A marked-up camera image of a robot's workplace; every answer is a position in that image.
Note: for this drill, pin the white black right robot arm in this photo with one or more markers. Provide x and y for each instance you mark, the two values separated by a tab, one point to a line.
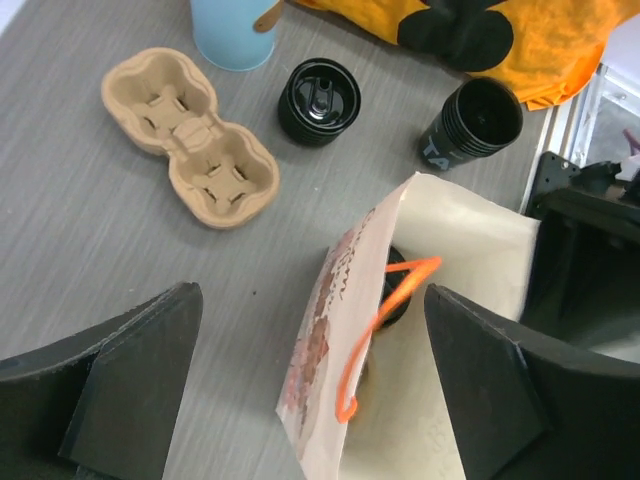
584	282

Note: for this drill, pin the light blue straw cup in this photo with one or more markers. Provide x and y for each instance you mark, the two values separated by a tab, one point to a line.
235	35

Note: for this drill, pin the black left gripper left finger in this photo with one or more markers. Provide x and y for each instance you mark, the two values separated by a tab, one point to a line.
102	403

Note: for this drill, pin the orange cartoon print cloth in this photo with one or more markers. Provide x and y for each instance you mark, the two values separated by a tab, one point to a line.
545	51

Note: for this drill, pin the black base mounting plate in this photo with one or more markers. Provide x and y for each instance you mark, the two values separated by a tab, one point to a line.
553	172

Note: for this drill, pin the brown pulp cup carrier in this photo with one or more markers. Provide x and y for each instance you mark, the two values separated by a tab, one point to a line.
167	107

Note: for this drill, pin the black coffee cup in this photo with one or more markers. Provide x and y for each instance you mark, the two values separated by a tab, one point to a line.
480	118

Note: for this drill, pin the aluminium frame rail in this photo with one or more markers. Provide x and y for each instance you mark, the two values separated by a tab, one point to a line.
600	124

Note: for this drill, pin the cream paper bag orange handles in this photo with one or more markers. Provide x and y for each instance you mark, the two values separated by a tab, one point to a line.
360	405

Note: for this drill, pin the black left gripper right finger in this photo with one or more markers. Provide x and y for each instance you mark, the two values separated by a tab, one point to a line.
524	405

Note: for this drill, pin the black ribbed cup lid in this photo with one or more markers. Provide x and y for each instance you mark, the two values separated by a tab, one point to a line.
319	101

